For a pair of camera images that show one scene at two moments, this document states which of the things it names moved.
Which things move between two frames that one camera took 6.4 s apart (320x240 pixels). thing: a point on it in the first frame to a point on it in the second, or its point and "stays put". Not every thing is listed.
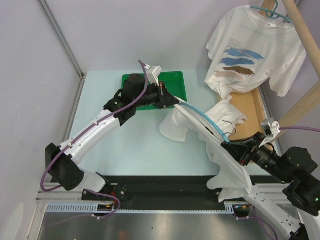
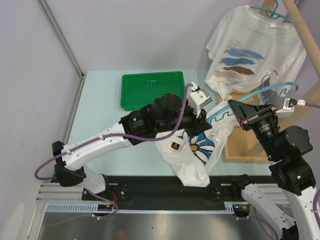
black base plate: x=133 y=189 stays put
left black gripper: x=163 y=98 to x=198 y=124
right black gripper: x=240 y=149 to x=243 y=110
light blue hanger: x=181 y=106 to x=252 y=95
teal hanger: x=272 y=14 stays put
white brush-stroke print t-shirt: x=251 y=48 stays put
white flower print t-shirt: x=229 y=178 to x=194 y=156
